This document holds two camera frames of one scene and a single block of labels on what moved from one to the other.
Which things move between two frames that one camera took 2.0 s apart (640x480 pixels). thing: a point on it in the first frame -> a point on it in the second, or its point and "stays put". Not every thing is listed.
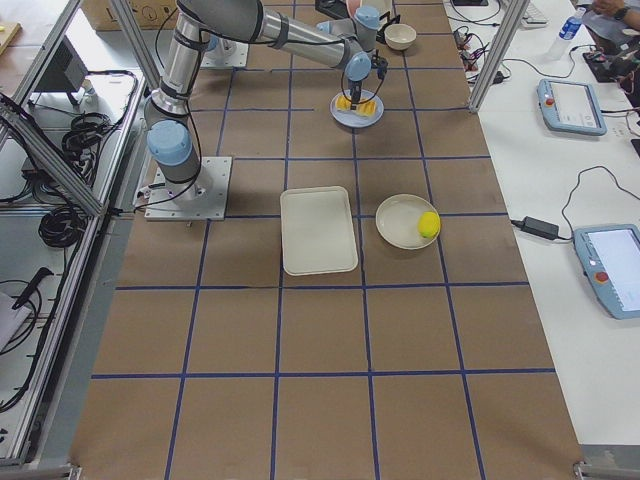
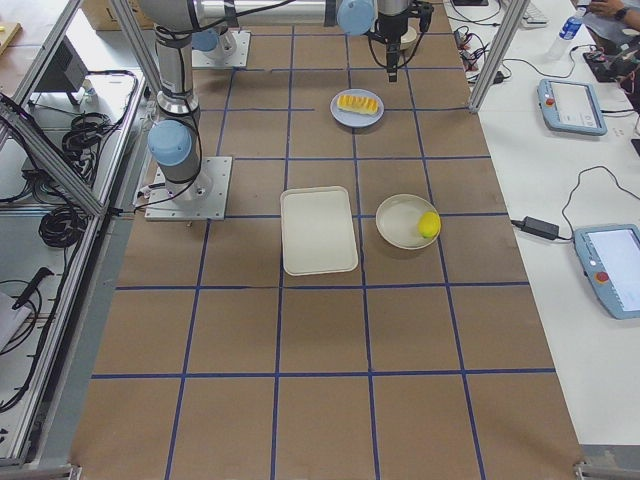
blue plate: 353,119 stays put
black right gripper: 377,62 -> 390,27
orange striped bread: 365,107 stays put
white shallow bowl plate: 397,221 stays put
